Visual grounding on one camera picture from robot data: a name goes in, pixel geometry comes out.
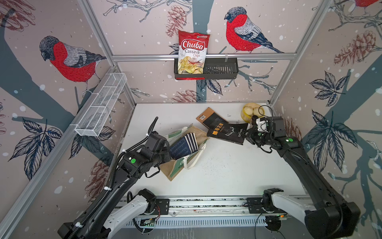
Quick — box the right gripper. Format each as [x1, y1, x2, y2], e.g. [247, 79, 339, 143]
[240, 125, 274, 147]

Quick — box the blue book with barcode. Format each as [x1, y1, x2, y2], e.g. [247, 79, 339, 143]
[170, 137, 191, 160]

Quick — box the jute and green canvas bag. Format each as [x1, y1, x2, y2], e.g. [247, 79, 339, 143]
[160, 124, 209, 181]

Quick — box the black book with gold title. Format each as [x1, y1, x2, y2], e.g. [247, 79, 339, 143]
[207, 122, 249, 145]

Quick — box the blue book yellow label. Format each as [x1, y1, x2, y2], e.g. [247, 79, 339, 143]
[189, 133, 198, 152]
[185, 134, 194, 153]

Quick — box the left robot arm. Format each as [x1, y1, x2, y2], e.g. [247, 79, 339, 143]
[58, 119, 171, 239]

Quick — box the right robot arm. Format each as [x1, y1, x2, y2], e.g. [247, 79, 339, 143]
[244, 116, 361, 239]

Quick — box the red Chuba cassava chips bag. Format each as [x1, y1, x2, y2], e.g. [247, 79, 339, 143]
[176, 31, 210, 80]

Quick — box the yellow bowl with buns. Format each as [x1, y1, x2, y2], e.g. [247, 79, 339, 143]
[241, 103, 265, 123]

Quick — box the brown and black book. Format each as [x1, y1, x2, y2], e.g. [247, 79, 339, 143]
[196, 107, 228, 129]

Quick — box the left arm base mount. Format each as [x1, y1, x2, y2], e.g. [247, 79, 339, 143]
[152, 198, 170, 216]

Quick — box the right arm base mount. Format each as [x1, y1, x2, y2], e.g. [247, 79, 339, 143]
[244, 197, 267, 214]

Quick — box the circuit board with wires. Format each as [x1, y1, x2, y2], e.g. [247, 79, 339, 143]
[135, 218, 157, 230]

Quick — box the white wire mesh shelf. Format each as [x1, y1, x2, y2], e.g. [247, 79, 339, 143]
[75, 73, 127, 136]

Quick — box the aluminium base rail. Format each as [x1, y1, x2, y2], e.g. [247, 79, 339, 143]
[116, 195, 329, 229]

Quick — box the black wire basket shelf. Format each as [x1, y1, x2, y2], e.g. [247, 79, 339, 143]
[174, 58, 239, 80]

